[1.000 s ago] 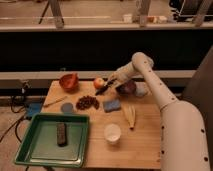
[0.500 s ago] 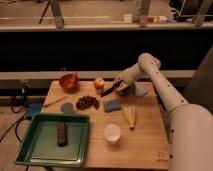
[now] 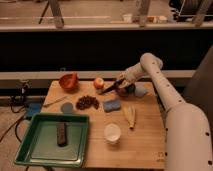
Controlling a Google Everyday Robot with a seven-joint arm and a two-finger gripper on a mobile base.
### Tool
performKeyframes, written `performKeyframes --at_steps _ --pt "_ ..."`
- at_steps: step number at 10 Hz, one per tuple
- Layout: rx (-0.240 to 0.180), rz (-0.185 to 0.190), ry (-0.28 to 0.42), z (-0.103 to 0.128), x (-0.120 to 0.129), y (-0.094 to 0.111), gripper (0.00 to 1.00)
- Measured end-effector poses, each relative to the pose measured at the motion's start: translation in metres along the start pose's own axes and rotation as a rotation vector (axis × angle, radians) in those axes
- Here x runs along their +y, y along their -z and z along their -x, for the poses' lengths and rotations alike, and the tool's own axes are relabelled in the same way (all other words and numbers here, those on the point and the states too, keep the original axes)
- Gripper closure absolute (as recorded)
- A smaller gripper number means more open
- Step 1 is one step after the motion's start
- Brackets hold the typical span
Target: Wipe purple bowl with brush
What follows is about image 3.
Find dark rectangular block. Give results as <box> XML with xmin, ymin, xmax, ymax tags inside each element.
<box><xmin>57</xmin><ymin>122</ymin><xmax>67</xmax><ymax>147</ymax></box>

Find blue sponge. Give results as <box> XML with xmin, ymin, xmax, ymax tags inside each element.
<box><xmin>103</xmin><ymin>99</ymin><xmax>121</xmax><ymax>113</ymax></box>

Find blue box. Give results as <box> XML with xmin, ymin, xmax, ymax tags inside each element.
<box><xmin>26</xmin><ymin>103</ymin><xmax>42</xmax><ymax>118</ymax></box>

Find apple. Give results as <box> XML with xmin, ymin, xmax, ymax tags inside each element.
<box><xmin>93</xmin><ymin>77</ymin><xmax>104</xmax><ymax>89</ymax></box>

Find orange bowl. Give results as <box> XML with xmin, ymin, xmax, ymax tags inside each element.
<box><xmin>59</xmin><ymin>73</ymin><xmax>78</xmax><ymax>91</ymax></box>

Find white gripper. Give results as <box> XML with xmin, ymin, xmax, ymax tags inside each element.
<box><xmin>117</xmin><ymin>63</ymin><xmax>143</xmax><ymax>88</ymax></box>

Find wooden spatula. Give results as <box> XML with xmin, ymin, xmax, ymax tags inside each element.
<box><xmin>43</xmin><ymin>96</ymin><xmax>67</xmax><ymax>108</ymax></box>

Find white cup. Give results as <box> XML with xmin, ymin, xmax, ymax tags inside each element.
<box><xmin>104</xmin><ymin>123</ymin><xmax>121</xmax><ymax>144</ymax></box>

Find purple bowl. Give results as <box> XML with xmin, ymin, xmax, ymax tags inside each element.
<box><xmin>116</xmin><ymin>84</ymin><xmax>136</xmax><ymax>97</ymax></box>

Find black dish brush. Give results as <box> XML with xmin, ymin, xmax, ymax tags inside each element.
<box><xmin>101</xmin><ymin>81</ymin><xmax>122</xmax><ymax>94</ymax></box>

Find black cables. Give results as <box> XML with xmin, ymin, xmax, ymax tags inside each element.
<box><xmin>0</xmin><ymin>82</ymin><xmax>32</xmax><ymax>144</ymax></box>

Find grey round lid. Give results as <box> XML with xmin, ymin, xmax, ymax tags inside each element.
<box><xmin>61</xmin><ymin>102</ymin><xmax>73</xmax><ymax>114</ymax></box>

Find light blue cloth piece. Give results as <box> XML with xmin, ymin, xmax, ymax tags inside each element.
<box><xmin>134</xmin><ymin>85</ymin><xmax>148</xmax><ymax>98</ymax></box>

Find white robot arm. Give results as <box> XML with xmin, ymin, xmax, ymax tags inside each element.
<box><xmin>118</xmin><ymin>53</ymin><xmax>213</xmax><ymax>171</ymax></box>

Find green plastic tray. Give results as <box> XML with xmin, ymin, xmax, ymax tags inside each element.
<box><xmin>14</xmin><ymin>113</ymin><xmax>89</xmax><ymax>168</ymax></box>

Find wooden board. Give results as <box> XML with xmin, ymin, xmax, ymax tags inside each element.
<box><xmin>40</xmin><ymin>79</ymin><xmax>168</xmax><ymax>170</ymax></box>

